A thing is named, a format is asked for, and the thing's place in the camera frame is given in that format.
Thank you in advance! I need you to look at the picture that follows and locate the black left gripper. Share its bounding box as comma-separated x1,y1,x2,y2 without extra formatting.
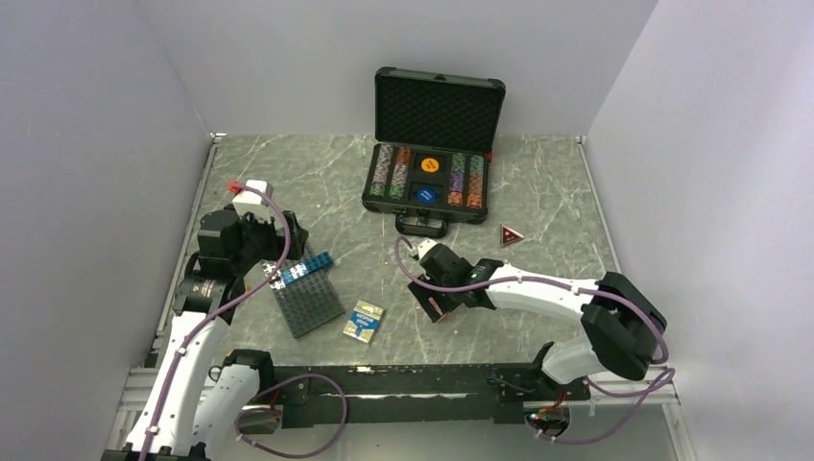
231,208,307,274

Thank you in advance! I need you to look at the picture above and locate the red playing card deck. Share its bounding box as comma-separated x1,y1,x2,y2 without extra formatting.
420,294,458,324

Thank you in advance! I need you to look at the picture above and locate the blue small blind button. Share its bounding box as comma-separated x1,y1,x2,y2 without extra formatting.
415,187,438,205

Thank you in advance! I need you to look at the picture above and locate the red triangular dealer button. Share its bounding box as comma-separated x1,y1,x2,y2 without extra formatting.
500,225,525,248

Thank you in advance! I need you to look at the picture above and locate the orange big blind button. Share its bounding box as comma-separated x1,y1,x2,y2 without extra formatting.
420,157,442,174

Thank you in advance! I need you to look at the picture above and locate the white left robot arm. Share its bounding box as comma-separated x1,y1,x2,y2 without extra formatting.
102,205,308,460

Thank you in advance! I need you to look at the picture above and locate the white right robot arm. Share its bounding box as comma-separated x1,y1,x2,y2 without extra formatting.
395,237,669,400

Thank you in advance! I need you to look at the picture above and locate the black poker set case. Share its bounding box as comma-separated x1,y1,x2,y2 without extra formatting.
362,66,506,238

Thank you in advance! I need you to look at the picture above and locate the light blue lego brick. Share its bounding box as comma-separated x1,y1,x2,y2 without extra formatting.
280,264,309,285

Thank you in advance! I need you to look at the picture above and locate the dark teal lego brick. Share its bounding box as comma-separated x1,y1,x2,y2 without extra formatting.
301,252,334,274

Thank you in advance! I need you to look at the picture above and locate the dark grey lego baseplate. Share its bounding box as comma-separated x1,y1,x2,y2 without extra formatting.
269,244,345,339

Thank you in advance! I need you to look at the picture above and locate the blue playing card deck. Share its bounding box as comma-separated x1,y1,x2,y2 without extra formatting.
343,300,386,344

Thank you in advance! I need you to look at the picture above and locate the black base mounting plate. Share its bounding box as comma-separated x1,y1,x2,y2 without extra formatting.
260,363,590,428

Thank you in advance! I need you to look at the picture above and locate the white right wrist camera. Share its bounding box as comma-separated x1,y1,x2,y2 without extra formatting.
411,239,438,261

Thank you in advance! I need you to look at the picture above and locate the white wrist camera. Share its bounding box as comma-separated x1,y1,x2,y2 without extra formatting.
411,239,438,261
228,180,273,222

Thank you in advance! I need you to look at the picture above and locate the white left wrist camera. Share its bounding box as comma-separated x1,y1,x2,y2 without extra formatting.
228,180,273,222

